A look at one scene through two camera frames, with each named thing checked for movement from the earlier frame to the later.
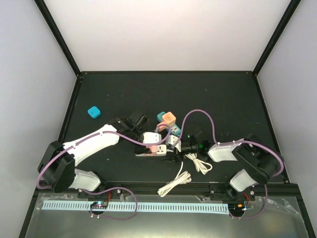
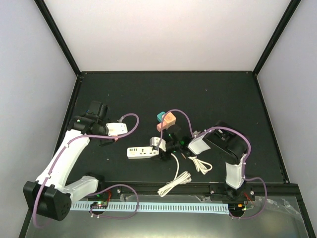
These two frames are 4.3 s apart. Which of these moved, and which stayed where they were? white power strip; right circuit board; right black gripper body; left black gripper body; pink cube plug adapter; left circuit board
Moved: pink cube plug adapter; left black gripper body; white power strip; right black gripper body
Stayed: right circuit board; left circuit board
